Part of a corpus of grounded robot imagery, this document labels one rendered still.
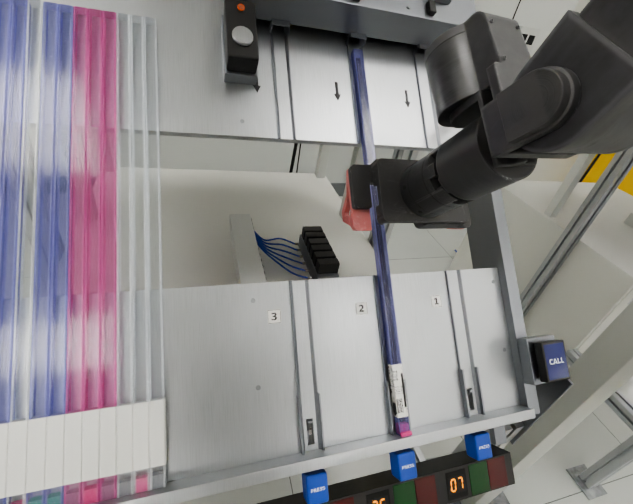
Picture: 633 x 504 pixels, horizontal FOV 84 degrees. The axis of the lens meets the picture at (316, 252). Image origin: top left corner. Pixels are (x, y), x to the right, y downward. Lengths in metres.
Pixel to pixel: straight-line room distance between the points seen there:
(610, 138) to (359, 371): 0.33
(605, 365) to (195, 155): 2.06
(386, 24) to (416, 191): 0.30
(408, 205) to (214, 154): 1.98
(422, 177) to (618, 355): 0.59
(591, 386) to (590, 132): 0.68
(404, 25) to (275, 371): 0.48
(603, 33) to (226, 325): 0.37
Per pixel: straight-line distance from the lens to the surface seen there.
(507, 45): 0.32
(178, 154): 2.29
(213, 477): 0.43
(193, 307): 0.41
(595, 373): 0.87
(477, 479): 0.58
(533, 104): 0.25
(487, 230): 0.59
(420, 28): 0.60
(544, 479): 1.53
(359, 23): 0.57
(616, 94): 0.24
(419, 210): 0.36
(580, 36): 0.26
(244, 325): 0.41
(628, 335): 0.82
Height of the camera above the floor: 1.13
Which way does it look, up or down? 35 degrees down
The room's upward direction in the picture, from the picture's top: 11 degrees clockwise
